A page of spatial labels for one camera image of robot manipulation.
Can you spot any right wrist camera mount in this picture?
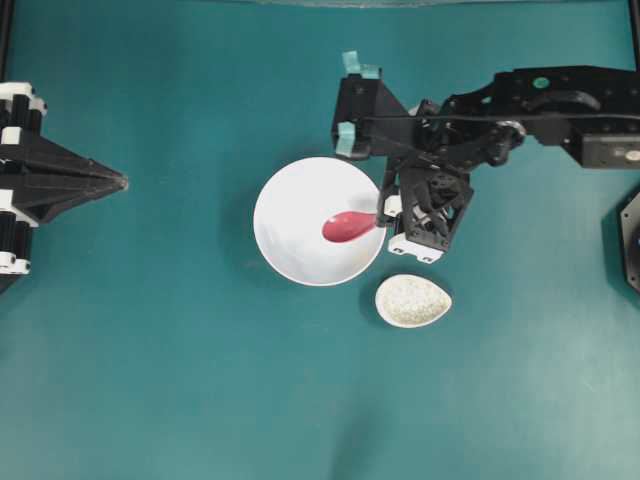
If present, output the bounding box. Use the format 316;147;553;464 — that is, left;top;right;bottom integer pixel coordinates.
331;50;415;161

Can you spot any red plastic spoon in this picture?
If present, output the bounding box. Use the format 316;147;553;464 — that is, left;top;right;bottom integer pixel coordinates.
321;211;376;243

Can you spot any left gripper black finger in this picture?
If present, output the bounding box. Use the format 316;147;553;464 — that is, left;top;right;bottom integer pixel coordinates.
1;82;128;186
1;173;128;291

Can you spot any white round bowl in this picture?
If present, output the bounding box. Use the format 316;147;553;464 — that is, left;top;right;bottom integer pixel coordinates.
253;157;385;286

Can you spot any speckled egg-shaped dish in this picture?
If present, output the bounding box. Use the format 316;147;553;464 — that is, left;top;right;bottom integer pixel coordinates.
375;274;453;329

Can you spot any black table edge frame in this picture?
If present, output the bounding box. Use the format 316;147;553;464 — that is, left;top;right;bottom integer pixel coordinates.
0;0;15;82

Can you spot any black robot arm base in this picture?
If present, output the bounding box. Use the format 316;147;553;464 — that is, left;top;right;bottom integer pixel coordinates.
601;186;639;305

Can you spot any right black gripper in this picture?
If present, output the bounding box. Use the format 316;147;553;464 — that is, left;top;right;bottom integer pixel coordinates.
376;167;474;264

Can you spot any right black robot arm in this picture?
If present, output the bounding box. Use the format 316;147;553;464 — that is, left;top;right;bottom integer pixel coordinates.
366;66;639;263

